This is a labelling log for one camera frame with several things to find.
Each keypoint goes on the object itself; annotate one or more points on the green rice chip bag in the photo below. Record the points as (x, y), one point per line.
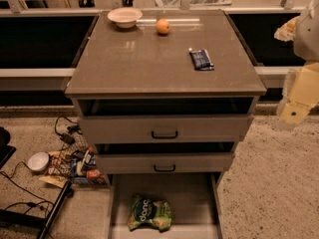
(145, 211)

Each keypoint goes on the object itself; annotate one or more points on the bottom grey drawer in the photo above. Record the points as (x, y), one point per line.
(192, 198)

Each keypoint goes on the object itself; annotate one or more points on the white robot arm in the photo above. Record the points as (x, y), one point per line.
(306, 36)

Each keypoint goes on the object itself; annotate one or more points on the grey drawer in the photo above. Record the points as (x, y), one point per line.
(192, 198)
(165, 157)
(158, 129)

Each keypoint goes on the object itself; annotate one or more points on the black power adapter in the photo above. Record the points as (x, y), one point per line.
(66, 138)

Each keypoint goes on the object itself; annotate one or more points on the white bowl on floor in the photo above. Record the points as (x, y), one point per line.
(38, 161)

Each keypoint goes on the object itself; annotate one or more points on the grey drawer cabinet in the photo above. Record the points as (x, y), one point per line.
(139, 72)

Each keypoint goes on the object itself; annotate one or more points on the wire basket of snacks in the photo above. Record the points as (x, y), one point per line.
(77, 166)

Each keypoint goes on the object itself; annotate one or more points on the white bowl on counter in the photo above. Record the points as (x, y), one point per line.
(125, 17)

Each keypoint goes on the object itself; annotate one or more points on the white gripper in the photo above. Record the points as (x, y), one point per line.
(308, 37)

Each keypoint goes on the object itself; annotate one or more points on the dark blue snack packet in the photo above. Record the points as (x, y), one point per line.
(201, 60)

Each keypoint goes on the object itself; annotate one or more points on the orange fruit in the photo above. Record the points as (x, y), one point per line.
(162, 26)

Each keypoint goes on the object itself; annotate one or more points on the top grey drawer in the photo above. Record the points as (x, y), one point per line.
(158, 129)

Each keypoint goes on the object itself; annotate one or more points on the black stand frame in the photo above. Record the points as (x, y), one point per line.
(39, 216)

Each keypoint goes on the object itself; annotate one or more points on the middle grey drawer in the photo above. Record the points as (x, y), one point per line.
(165, 157)

